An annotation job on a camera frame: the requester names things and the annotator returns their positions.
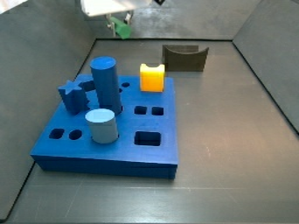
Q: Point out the green hexagon bar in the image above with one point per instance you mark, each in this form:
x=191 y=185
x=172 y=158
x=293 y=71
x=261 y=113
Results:
x=120 y=28

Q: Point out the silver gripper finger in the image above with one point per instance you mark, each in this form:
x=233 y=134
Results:
x=111 y=25
x=128 y=17

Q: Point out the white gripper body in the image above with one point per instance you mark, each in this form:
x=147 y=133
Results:
x=103 y=7

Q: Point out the light blue cylinder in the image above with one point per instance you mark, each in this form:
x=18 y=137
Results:
x=103 y=126

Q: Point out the blue star shaped peg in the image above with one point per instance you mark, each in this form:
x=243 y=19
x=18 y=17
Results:
x=73 y=96

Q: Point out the tall dark blue cylinder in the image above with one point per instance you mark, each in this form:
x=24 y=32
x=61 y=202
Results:
x=104 y=74

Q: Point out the yellow spool shaped block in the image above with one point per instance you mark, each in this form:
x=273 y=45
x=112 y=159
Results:
x=152 y=78

